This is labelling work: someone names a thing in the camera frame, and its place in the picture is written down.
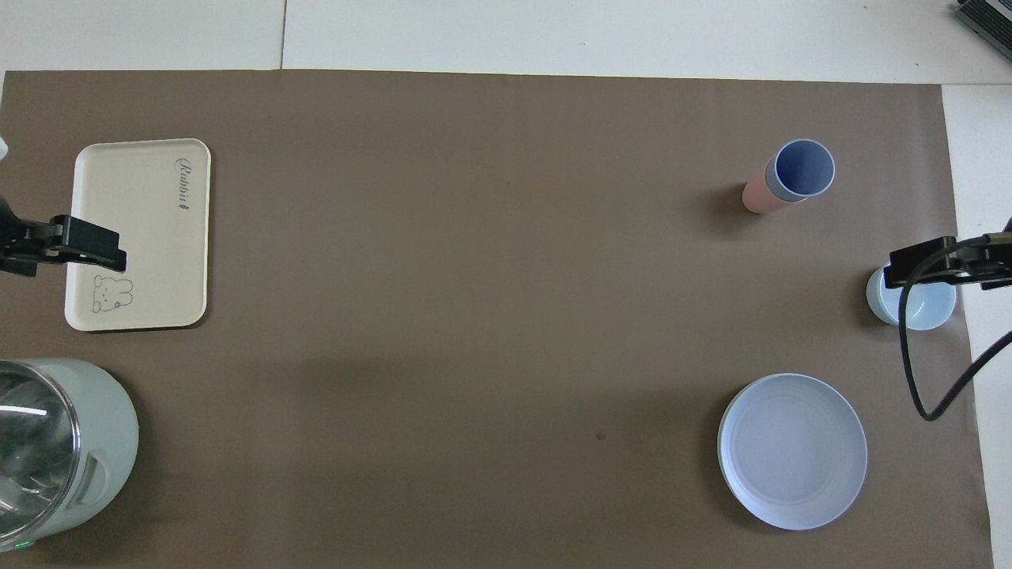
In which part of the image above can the cream rabbit print tray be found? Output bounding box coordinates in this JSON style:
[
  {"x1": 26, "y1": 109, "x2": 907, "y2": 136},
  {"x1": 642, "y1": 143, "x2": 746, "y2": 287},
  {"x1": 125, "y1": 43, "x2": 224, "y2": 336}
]
[{"x1": 64, "y1": 138, "x2": 213, "y2": 333}]

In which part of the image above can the light blue bowl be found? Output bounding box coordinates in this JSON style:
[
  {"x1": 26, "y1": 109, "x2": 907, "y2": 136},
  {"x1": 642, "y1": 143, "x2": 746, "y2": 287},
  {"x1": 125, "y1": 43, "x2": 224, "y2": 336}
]
[{"x1": 866, "y1": 265, "x2": 957, "y2": 331}]

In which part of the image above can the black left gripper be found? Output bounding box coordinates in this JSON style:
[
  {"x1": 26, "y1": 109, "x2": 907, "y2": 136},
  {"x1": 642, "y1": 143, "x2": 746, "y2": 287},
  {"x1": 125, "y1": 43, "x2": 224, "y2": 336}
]
[{"x1": 0, "y1": 196, "x2": 127, "y2": 277}]

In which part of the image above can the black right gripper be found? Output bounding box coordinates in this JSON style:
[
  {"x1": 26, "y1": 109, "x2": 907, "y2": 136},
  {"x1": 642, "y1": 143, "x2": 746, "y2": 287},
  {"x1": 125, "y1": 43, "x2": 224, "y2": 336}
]
[{"x1": 884, "y1": 221, "x2": 1012, "y2": 289}]

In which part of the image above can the brown paper table mat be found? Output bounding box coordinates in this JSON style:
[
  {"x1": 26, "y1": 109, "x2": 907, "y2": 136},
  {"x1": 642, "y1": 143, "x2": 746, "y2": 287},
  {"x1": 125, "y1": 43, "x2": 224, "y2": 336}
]
[{"x1": 0, "y1": 70, "x2": 995, "y2": 569}]

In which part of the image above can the blue ribbed cup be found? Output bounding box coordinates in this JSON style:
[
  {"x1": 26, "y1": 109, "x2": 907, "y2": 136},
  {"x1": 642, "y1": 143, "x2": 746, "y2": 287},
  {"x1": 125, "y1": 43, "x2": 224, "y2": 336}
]
[{"x1": 765, "y1": 139, "x2": 836, "y2": 200}]

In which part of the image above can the pale green cooking pot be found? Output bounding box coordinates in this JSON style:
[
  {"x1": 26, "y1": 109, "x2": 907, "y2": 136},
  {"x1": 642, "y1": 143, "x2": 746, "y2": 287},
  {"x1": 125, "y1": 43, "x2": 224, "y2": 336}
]
[{"x1": 0, "y1": 358, "x2": 141, "y2": 552}]

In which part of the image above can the pink cup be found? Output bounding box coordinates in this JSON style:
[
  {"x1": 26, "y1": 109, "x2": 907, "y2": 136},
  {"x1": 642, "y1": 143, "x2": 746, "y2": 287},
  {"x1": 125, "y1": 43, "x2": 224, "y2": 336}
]
[{"x1": 742, "y1": 158, "x2": 807, "y2": 214}]

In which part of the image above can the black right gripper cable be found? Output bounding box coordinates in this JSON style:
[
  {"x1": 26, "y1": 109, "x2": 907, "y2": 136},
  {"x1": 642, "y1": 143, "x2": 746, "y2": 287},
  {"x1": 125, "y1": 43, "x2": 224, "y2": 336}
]
[{"x1": 898, "y1": 233, "x2": 1012, "y2": 422}]

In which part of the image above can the blue round plate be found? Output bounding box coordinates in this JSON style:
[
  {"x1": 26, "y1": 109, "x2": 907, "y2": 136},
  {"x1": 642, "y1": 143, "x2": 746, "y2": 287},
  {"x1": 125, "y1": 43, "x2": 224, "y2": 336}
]
[{"x1": 717, "y1": 373, "x2": 869, "y2": 531}]

